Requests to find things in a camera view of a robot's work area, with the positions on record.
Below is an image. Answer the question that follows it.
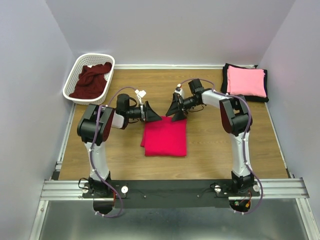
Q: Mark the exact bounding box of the white plastic laundry basket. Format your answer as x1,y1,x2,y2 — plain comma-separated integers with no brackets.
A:
62,53,115,105

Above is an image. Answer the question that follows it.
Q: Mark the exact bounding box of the folded pink t shirt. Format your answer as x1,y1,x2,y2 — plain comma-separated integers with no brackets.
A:
226,66,267,98

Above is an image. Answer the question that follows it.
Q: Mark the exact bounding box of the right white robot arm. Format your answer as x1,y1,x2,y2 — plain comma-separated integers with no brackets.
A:
165,78,255,196

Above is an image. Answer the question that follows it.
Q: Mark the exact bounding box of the aluminium frame rail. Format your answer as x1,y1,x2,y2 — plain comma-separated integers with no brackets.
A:
40,178,310,201

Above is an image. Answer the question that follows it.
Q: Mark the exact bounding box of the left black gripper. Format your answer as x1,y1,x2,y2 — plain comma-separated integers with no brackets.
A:
126,100,162,122

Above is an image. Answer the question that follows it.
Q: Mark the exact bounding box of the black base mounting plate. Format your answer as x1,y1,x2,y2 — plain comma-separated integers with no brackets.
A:
78,178,260,209

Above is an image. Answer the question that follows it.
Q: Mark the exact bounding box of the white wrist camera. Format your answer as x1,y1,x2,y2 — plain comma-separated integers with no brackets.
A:
134,89,147,105
174,83,185,99

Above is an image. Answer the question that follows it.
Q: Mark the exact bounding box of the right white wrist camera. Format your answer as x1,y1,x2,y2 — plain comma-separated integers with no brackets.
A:
174,83,185,99

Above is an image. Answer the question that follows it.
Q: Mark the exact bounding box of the folded black t shirt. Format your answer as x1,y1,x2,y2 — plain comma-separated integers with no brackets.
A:
220,63,269,103

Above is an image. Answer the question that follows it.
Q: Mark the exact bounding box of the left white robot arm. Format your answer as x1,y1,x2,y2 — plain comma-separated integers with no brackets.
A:
77,93,162,198

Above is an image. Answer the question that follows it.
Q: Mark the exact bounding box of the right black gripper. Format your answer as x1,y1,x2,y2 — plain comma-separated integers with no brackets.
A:
165,93,200,123

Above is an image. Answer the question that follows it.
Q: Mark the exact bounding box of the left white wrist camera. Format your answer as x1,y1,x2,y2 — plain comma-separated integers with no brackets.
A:
134,89,147,105

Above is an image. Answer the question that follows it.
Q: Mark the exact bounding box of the crimson red t shirt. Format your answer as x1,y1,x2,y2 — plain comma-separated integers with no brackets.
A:
140,116,187,157

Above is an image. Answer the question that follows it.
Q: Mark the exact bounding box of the dark maroon t shirt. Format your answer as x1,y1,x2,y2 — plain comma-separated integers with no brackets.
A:
69,62,113,100

